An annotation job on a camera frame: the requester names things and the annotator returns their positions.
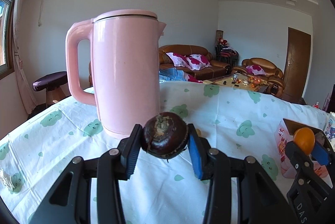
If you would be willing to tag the pink floral pillow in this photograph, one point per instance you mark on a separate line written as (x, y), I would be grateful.
(199, 61)
(256, 70)
(178, 59)

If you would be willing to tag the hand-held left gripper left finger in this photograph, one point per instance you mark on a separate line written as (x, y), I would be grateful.
(130, 153)

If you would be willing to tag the blue checkered cloth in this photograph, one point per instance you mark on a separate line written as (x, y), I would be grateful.
(172, 74)

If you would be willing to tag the pink curtain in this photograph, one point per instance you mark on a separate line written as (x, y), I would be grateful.
(23, 82)

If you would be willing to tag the brown leather sofa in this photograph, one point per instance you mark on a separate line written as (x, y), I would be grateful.
(217, 69)

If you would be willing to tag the pink electric kettle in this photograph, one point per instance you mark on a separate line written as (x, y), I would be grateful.
(125, 69)

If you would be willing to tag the white green-cloud tablecloth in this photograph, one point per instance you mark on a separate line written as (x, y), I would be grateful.
(222, 114)

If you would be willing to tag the brown wooden door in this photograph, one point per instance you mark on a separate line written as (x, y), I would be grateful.
(297, 64)

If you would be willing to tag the air conditioner pipe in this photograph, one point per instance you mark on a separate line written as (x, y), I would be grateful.
(40, 6)

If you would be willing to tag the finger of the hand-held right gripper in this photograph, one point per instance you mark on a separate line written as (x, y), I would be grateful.
(298, 161)
(321, 153)

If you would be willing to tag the dark water chestnut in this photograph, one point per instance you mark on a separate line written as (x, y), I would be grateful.
(165, 140)

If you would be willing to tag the wooden coffee table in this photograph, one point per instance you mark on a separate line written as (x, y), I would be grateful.
(219, 82)

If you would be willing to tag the pink cloth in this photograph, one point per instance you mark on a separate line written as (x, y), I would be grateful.
(194, 78)

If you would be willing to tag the window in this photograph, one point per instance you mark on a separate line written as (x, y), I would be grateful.
(6, 30)

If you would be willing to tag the crumpled tan wrapper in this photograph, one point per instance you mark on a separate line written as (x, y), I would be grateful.
(5, 179)

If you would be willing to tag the orange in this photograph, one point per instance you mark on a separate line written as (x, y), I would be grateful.
(303, 139)

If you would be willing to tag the cluster of small tangerines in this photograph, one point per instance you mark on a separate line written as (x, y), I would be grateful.
(254, 81)

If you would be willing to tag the printed white bag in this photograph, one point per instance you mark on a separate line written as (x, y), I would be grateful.
(330, 129)

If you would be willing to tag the orange leather chair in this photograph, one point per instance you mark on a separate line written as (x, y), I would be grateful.
(90, 73)

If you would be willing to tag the purple cushioned stool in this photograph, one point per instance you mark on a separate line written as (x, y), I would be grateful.
(49, 80)

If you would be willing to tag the pink printed box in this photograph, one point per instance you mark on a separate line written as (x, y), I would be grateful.
(284, 145)

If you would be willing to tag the tall woven vase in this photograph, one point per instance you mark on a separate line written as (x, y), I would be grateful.
(219, 36)

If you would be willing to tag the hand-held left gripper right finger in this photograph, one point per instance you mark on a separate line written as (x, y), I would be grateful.
(196, 153)

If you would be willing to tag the stacked dark chairs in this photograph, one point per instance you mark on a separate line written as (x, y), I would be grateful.
(227, 55)

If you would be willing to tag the brown leather armchair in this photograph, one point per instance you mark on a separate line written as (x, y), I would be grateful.
(272, 74)

